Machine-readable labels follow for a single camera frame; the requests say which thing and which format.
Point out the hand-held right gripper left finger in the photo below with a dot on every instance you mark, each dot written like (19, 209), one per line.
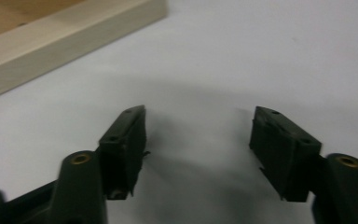
(122, 146)

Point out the wooden picture frame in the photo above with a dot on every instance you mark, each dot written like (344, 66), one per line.
(59, 40)

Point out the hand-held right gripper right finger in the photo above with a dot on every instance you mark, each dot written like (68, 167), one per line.
(282, 149)

